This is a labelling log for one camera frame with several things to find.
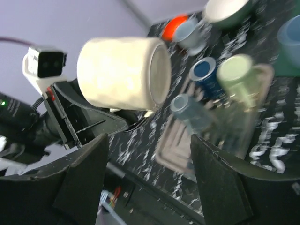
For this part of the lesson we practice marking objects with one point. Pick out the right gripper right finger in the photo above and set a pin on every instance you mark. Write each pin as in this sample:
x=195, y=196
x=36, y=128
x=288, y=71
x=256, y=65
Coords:
x=236, y=192

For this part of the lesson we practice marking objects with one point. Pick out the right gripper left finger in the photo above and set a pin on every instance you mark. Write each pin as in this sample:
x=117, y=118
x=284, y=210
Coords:
x=64, y=192

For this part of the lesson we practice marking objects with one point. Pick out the orange red bowl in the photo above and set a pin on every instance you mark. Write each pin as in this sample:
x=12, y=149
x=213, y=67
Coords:
x=171, y=27

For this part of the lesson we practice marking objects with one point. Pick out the dark green mat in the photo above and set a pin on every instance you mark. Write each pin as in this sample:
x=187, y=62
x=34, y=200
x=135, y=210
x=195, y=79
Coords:
x=282, y=66

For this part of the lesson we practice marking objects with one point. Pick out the light green mug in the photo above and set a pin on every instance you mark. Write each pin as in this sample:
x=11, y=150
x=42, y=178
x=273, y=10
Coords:
x=239, y=77

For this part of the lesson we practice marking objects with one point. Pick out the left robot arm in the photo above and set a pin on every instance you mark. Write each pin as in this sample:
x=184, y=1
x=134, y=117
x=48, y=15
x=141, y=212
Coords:
x=16, y=121

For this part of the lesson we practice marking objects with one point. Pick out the cream white mug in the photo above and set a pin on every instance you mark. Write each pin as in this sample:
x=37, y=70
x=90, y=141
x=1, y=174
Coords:
x=126, y=73

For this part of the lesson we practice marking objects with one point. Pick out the grey blue mug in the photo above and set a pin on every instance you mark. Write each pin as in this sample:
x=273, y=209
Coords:
x=192, y=114

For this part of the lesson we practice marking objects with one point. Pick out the silver metal tray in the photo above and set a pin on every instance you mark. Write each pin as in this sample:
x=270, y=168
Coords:
x=233, y=133

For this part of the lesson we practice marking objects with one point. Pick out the blue plastic tumbler front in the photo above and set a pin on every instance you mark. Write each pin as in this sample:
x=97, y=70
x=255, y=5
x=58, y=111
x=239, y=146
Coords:
x=289, y=38

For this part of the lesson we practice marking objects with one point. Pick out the light blue footed cup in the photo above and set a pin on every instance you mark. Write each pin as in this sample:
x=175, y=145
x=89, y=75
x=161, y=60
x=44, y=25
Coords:
x=192, y=36

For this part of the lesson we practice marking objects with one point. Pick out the large white bowl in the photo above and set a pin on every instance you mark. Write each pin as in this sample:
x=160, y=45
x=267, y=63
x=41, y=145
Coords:
x=226, y=14

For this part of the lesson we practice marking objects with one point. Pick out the dark blue mug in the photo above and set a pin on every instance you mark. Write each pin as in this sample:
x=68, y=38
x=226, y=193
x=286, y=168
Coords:
x=204, y=74

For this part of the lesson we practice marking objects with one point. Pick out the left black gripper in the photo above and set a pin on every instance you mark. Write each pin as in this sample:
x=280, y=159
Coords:
x=70, y=120

